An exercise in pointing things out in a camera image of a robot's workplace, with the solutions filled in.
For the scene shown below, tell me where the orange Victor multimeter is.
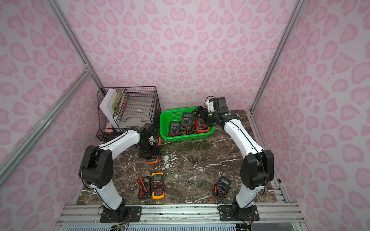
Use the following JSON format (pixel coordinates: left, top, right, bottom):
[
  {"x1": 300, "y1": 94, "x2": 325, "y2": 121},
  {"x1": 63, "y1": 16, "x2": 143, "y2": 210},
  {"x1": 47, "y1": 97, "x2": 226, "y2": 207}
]
[{"x1": 145, "y1": 137, "x2": 161, "y2": 164}]

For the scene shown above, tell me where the red Aneng large multimeter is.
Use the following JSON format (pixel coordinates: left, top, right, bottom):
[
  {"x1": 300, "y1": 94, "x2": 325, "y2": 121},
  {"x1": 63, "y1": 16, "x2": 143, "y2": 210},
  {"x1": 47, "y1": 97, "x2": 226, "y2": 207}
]
[{"x1": 193, "y1": 118, "x2": 210, "y2": 134}]

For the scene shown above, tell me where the large green XLUE multimeter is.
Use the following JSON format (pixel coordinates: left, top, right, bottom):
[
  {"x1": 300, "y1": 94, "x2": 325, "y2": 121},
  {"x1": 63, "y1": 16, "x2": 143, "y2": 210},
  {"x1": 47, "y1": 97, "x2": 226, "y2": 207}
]
[{"x1": 168, "y1": 121, "x2": 182, "y2": 137}]

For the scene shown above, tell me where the small black multimeter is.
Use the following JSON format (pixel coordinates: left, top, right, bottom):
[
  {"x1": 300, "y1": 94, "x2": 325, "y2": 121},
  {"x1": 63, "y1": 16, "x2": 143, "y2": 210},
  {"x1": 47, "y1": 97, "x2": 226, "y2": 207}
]
[{"x1": 136, "y1": 177, "x2": 152, "y2": 200}]

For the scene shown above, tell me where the yellow Aneng multimeter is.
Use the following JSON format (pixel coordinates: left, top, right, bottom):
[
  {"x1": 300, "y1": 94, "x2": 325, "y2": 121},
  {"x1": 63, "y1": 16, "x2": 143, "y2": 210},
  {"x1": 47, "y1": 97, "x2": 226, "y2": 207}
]
[{"x1": 150, "y1": 172, "x2": 166, "y2": 200}]

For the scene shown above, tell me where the small green multimeter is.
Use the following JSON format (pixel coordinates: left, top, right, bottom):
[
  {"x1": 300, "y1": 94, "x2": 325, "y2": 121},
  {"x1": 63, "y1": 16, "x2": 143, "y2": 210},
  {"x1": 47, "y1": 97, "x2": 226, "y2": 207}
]
[{"x1": 209, "y1": 176, "x2": 231, "y2": 202}]

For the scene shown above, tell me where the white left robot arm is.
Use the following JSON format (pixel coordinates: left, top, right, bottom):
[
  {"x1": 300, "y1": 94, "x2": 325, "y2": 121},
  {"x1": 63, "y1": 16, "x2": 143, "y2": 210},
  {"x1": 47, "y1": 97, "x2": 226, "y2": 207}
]
[{"x1": 78, "y1": 123, "x2": 159, "y2": 211}]

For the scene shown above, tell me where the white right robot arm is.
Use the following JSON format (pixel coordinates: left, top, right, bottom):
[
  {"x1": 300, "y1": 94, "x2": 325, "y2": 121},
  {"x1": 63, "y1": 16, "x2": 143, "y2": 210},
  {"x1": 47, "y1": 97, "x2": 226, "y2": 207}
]
[{"x1": 192, "y1": 97, "x2": 274, "y2": 211}]

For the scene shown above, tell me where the green plastic basket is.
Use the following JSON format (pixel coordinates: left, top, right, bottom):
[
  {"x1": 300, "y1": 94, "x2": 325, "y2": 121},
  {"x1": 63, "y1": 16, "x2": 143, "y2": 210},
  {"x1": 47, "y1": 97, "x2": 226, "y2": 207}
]
[{"x1": 159, "y1": 107, "x2": 215, "y2": 142}]

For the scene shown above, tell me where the black wire basket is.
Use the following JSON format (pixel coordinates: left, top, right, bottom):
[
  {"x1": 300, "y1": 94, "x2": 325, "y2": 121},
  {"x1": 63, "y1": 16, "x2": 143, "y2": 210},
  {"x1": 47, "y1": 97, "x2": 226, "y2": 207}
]
[{"x1": 96, "y1": 86, "x2": 161, "y2": 142}]

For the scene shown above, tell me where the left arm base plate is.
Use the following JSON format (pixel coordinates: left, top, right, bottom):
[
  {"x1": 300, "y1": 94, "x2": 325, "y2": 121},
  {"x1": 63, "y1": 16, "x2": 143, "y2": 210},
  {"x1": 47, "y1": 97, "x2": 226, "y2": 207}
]
[{"x1": 98, "y1": 205, "x2": 142, "y2": 223}]

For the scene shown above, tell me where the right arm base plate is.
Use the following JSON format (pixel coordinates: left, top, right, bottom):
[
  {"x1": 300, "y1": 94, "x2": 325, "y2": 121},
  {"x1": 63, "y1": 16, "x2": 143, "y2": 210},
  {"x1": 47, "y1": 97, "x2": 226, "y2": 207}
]
[{"x1": 216, "y1": 203, "x2": 260, "y2": 223}]

